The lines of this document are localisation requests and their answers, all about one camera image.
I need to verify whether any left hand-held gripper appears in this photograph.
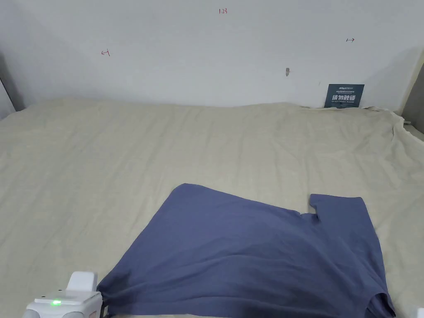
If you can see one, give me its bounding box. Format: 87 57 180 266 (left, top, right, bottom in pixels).
25 271 108 318

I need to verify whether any dark blue shirt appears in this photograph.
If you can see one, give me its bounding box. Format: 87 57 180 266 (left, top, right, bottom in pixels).
96 183 397 318

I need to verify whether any bed with beige sheet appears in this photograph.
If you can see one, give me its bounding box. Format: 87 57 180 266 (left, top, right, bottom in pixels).
0 98 424 318

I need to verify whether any dark blue sign card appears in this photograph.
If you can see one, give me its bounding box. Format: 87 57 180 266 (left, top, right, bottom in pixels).
326 83 365 109

